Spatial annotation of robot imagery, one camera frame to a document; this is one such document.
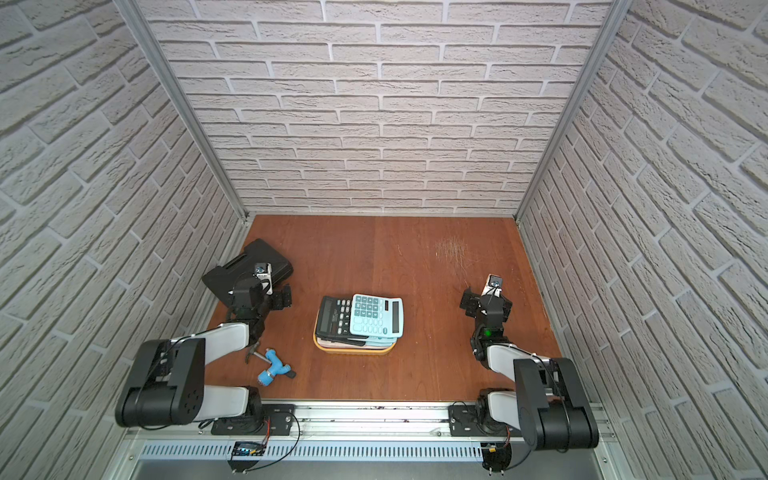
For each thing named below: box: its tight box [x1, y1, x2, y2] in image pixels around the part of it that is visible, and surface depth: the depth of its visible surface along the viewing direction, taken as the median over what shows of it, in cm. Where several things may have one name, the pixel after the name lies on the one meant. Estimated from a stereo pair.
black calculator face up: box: [316, 296, 368, 346], surface depth 81 cm
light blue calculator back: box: [349, 293, 404, 338], surface depth 81 cm
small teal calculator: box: [365, 336, 400, 347], surface depth 81 cm
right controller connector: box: [480, 442, 512, 476], surface depth 72 cm
